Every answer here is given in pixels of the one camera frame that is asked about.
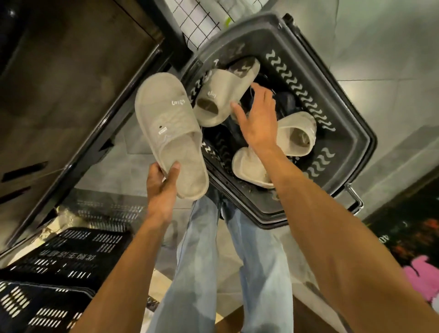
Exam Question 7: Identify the person's left hand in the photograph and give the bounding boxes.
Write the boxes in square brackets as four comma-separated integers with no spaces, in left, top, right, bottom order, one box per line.
[145,161,182,227]

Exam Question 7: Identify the person's right hand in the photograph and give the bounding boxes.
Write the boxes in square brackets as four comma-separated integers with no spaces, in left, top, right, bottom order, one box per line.
[230,82,284,157]

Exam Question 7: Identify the black logo rubber slipper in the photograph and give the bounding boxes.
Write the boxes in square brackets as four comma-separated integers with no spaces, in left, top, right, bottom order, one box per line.
[274,90,298,119]

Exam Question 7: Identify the beige logo slide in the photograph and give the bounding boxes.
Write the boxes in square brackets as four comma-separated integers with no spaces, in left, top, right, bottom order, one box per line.
[231,111,318,189]

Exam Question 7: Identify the beige logo rubber slipper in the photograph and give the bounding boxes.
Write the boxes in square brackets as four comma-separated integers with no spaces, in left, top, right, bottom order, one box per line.
[193,56,261,128]
[134,72,210,201]

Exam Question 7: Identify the black basket with wavy slots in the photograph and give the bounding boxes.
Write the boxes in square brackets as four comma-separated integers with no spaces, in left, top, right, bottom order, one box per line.
[180,12,378,231]

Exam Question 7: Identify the person's right forearm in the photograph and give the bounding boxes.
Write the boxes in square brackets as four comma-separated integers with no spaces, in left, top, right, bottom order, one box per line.
[262,147,439,333]

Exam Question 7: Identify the person's left forearm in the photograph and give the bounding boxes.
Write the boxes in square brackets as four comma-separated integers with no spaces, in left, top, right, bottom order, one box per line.
[70,214,172,333]

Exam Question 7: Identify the person's light blue jeans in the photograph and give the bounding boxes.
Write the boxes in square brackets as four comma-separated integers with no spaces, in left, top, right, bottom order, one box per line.
[147,185,295,333]

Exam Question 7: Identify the dark brown display cabinet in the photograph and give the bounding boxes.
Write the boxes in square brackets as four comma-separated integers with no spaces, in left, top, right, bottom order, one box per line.
[0,0,174,256]

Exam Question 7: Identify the brown wooden stand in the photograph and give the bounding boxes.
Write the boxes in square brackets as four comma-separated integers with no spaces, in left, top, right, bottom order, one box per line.
[216,296,347,333]

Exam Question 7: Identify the black cartoon poster board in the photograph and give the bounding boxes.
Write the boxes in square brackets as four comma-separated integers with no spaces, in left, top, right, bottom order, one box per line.
[363,171,439,313]

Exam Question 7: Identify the white wire grid panel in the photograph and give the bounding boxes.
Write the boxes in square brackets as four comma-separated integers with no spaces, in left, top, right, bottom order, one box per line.
[164,0,270,52]

